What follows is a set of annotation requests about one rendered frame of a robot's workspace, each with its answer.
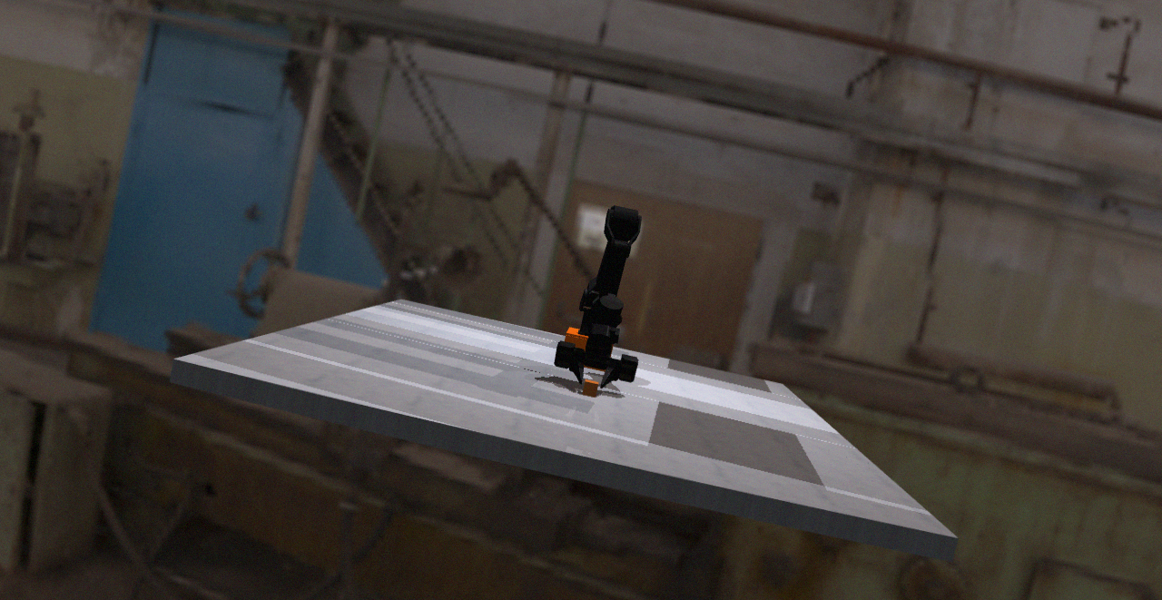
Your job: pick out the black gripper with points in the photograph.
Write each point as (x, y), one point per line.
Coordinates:
(574, 359)

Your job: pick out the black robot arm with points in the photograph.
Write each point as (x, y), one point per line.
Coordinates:
(600, 322)

